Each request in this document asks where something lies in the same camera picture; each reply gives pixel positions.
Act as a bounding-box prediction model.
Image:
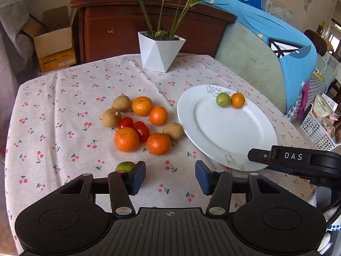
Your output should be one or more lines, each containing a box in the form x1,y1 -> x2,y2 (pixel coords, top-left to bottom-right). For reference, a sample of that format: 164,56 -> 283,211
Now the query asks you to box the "green leafy plant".
62,0 -> 232,38

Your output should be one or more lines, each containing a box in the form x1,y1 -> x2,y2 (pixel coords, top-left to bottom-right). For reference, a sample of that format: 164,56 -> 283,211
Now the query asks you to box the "small mandarin orange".
231,92 -> 246,109

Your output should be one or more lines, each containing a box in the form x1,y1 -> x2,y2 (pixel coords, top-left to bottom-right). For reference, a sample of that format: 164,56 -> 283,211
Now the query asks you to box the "brown kiwi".
113,95 -> 131,112
102,108 -> 121,128
162,122 -> 184,141

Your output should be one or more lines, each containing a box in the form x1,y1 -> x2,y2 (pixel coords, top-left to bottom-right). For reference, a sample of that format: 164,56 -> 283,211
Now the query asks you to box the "white perforated basket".
301,104 -> 339,151

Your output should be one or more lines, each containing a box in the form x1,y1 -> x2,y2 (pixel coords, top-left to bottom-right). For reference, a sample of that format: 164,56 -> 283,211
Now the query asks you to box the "purple cloth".
296,79 -> 312,119

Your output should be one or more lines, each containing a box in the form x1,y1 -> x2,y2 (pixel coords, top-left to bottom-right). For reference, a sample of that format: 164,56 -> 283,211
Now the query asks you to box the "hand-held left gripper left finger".
59,161 -> 146,217

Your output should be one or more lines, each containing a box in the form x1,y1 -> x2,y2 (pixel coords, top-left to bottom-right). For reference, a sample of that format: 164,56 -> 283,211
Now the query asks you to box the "black cable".
326,185 -> 341,228

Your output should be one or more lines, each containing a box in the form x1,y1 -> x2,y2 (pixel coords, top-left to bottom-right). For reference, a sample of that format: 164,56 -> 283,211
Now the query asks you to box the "pale green armchair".
214,21 -> 289,112

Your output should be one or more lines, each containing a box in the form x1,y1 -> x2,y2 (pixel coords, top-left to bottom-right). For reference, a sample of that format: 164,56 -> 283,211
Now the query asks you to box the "white plate with line drawing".
177,85 -> 278,172

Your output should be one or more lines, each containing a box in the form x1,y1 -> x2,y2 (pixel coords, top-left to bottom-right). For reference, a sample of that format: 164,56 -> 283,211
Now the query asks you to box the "large mandarin orange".
114,127 -> 140,153

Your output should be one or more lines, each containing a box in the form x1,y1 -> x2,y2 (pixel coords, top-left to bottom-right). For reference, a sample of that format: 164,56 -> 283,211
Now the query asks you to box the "dark wooden cabinet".
70,0 -> 237,65

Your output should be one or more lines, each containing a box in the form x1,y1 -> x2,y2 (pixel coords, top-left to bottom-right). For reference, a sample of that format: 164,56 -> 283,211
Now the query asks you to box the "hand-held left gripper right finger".
195,160 -> 281,217

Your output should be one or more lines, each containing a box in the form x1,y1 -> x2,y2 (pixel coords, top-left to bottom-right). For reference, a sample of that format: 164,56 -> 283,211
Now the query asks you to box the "white faceted plant pot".
138,31 -> 186,73

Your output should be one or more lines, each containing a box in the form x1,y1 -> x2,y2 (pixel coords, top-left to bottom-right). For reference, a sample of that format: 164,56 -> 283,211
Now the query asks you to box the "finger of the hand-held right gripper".
247,145 -> 313,178

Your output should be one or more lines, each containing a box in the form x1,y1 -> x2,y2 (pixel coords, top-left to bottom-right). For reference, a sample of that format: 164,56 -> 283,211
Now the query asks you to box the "grey checked cloth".
0,0 -> 36,163

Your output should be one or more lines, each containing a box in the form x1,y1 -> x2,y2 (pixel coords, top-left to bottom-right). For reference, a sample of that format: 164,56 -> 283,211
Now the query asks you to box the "snack package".
312,94 -> 339,119

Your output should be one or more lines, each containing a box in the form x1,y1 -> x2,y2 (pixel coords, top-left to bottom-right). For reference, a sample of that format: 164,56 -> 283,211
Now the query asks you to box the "green lime with red patch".
115,161 -> 136,172

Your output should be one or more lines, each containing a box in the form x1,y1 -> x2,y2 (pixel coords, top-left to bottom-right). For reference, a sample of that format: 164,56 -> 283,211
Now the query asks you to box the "white knit cloth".
310,187 -> 341,256

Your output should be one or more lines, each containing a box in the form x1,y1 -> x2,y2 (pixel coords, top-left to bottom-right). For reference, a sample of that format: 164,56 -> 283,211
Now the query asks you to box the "cardboard box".
22,6 -> 77,73

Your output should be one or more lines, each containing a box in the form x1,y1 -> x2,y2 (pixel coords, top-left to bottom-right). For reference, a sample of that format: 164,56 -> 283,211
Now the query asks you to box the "dark wooden chair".
304,29 -> 329,57

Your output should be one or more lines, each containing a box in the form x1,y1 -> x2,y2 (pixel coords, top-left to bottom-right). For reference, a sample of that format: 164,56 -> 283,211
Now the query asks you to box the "blue covered sofa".
181,0 -> 318,112

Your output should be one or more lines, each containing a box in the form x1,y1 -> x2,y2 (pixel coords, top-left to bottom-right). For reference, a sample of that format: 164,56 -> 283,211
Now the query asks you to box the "red cherry tomato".
133,121 -> 150,142
117,116 -> 134,129

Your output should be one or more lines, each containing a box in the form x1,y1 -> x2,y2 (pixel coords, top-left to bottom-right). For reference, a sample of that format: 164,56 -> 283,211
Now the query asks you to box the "cherry print tablecloth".
5,54 -> 324,254

